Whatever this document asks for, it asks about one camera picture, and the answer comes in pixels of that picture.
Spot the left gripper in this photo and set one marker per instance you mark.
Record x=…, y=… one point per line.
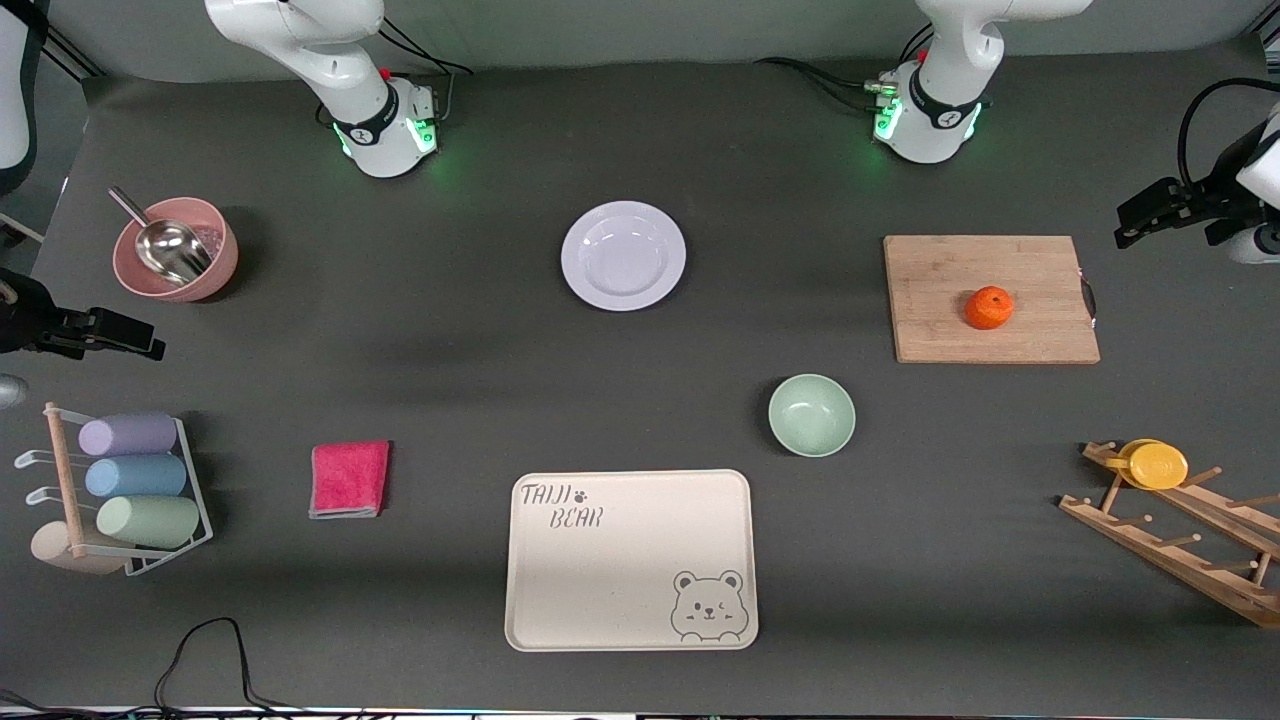
x=1207, y=201

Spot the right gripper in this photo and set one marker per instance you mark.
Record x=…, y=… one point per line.
x=27, y=322

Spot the orange fruit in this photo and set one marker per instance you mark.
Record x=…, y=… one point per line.
x=989, y=308

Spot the pale lavender round plate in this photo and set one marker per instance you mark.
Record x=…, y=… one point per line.
x=623, y=256

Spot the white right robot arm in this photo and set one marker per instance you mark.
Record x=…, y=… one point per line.
x=330, y=60

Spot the purple cup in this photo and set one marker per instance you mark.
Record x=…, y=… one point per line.
x=128, y=435

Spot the metal scoop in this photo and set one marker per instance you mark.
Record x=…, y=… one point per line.
x=172, y=250

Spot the pink bowl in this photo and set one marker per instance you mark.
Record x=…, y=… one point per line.
x=215, y=280

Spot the blue cup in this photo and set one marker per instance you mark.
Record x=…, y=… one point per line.
x=136, y=476

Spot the wooden rack dowel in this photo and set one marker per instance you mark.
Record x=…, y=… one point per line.
x=66, y=480

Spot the green cup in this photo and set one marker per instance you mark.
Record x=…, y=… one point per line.
x=148, y=521

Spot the wooden cutting board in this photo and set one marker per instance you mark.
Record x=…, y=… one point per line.
x=980, y=270

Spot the beige cup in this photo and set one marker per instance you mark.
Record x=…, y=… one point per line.
x=55, y=555

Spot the yellow cup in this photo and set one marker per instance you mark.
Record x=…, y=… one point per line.
x=1157, y=466

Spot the pink folded cloth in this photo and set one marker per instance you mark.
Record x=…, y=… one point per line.
x=349, y=478

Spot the wooden peg drying rack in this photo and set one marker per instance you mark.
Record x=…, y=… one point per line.
x=1180, y=560

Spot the mint green bowl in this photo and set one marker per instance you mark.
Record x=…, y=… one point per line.
x=811, y=416

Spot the cream bear print tray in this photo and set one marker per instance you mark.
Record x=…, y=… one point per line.
x=610, y=570

